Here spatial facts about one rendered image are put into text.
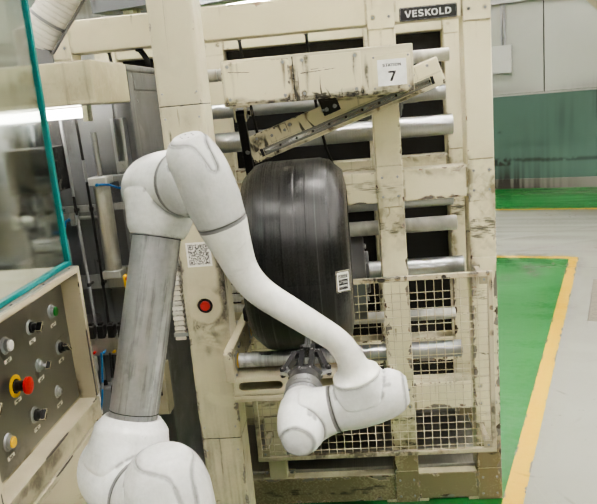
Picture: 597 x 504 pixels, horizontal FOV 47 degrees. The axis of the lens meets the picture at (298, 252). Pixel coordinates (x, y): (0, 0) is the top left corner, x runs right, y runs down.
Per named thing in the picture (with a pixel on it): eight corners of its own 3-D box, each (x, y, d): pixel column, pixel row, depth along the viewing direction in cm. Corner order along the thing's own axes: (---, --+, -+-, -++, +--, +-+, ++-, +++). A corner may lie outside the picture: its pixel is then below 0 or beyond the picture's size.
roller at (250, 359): (233, 362, 201) (235, 350, 205) (236, 371, 205) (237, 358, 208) (352, 355, 198) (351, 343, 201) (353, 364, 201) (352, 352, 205)
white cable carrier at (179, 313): (175, 340, 211) (155, 187, 201) (179, 334, 216) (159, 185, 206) (189, 339, 211) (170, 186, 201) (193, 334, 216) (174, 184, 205)
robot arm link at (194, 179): (262, 206, 133) (223, 207, 144) (228, 118, 127) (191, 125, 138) (210, 236, 126) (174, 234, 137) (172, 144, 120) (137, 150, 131)
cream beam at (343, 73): (224, 108, 219) (219, 60, 216) (236, 106, 243) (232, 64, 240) (415, 91, 213) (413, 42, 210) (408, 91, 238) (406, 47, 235)
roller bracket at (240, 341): (226, 384, 200) (222, 353, 198) (245, 337, 239) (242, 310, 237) (237, 383, 200) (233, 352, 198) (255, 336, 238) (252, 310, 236)
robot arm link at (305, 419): (289, 426, 157) (343, 412, 155) (283, 471, 143) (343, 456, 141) (272, 388, 154) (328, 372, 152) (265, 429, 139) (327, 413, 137)
